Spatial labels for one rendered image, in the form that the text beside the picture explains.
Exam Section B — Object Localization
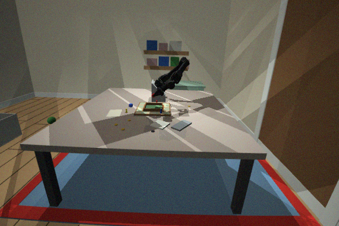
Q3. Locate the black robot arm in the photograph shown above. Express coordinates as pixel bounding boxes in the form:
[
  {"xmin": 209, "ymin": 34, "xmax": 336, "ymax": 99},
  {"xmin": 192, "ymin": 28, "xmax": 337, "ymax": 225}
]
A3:
[{"xmin": 154, "ymin": 57, "xmax": 190, "ymax": 89}]

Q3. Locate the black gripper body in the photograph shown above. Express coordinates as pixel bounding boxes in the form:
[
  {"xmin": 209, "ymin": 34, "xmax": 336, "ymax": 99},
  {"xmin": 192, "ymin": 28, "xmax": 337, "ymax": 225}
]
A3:
[{"xmin": 157, "ymin": 82, "xmax": 168, "ymax": 96}]

